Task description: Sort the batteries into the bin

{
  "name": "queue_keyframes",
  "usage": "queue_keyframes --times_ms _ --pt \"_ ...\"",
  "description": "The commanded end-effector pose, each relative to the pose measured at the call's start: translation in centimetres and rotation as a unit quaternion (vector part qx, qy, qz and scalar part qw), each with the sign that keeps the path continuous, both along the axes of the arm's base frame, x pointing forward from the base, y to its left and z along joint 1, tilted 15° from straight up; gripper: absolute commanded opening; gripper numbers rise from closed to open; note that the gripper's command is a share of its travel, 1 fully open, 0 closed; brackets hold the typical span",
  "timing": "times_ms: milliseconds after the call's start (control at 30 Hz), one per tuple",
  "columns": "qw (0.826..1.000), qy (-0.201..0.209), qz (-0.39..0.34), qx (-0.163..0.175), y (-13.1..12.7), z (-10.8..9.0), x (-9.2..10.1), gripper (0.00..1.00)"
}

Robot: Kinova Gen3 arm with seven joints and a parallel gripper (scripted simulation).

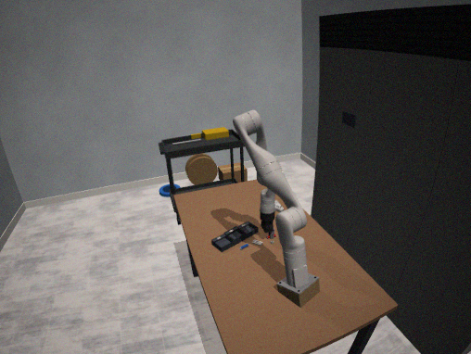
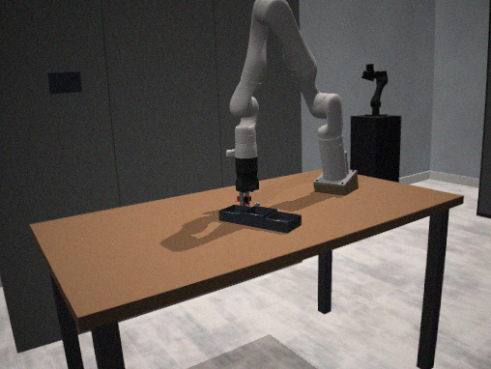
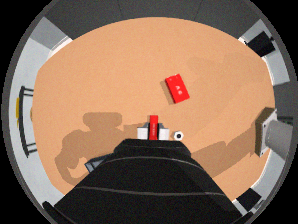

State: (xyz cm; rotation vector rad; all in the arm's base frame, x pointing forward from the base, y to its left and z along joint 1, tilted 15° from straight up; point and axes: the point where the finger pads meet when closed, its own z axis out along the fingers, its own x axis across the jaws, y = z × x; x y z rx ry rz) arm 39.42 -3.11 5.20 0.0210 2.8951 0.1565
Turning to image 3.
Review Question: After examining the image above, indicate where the small red block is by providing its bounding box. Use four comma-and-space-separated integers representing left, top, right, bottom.
165, 74, 190, 104

